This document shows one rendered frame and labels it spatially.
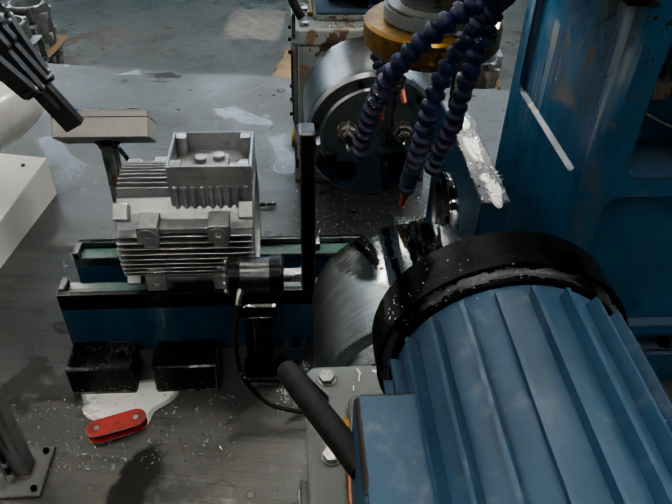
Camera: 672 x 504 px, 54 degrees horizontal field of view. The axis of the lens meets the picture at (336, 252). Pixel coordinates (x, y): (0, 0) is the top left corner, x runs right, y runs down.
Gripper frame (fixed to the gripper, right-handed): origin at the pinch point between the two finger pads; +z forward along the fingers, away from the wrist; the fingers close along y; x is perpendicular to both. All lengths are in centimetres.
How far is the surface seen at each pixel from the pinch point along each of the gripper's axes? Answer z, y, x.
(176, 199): 16.4, -11.1, -10.8
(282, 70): 104, 246, 31
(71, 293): 21.6, -12.9, 13.2
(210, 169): 14.9, -10.7, -17.7
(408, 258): 25, -34, -40
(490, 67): 139, 210, -66
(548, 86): 32, -2, -64
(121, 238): 16.6, -13.8, -1.3
